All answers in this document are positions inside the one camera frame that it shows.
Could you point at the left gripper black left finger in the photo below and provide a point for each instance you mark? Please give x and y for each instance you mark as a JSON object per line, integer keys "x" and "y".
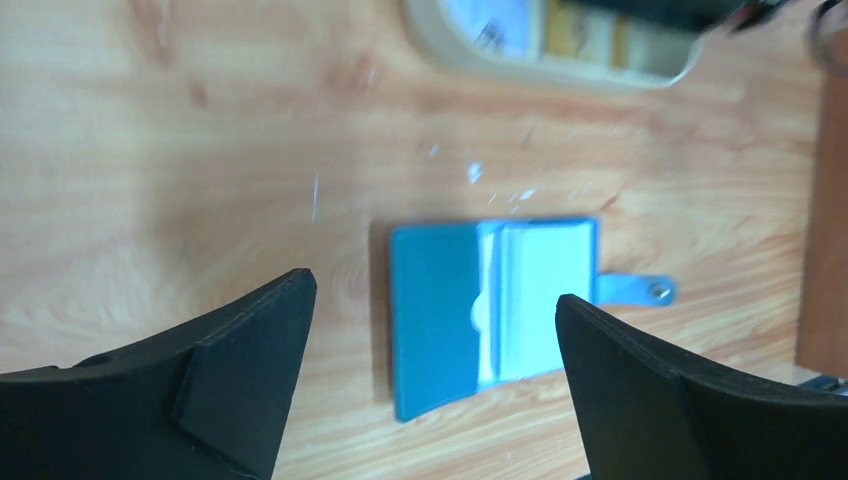
{"x": 207, "y": 399}

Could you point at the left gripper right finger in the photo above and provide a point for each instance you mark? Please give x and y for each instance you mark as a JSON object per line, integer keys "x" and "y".
{"x": 648, "y": 409}

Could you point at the blue card holder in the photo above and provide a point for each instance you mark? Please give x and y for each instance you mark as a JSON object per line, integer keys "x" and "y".
{"x": 473, "y": 304}

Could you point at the beige oval tray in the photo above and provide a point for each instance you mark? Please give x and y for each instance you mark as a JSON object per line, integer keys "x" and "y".
{"x": 660, "y": 56}

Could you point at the card in tray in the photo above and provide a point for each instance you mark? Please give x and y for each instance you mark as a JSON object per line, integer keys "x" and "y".
{"x": 500, "y": 28}

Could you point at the wooden compartment organizer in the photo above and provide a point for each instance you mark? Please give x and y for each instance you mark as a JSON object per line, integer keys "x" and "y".
{"x": 822, "y": 320}

